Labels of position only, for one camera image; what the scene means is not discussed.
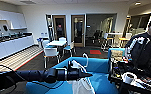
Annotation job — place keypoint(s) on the white kitchen counter cabinets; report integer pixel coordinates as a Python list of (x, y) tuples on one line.
[(11, 46)]

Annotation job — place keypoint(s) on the white kitchen wall cabinets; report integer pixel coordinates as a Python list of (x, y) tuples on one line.
[(11, 20)]

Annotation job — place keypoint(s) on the white chair blue seat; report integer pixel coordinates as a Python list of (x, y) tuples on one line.
[(69, 48)]

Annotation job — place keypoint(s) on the yellow stool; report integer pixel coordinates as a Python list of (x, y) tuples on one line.
[(123, 40)]

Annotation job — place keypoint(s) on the white dining chair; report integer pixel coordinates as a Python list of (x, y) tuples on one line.
[(51, 53), (45, 43), (62, 39)]

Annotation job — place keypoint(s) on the blue sofa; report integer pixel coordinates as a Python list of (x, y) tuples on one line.
[(101, 81)]

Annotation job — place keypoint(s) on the narrow wooden framed door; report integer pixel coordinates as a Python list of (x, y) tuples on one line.
[(60, 30)]

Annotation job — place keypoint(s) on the person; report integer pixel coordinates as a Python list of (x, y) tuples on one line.
[(144, 43)]

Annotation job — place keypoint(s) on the white high table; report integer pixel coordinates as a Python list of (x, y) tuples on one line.
[(114, 33)]

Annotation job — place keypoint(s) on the wide wooden framed door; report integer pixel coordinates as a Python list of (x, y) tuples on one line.
[(78, 30)]

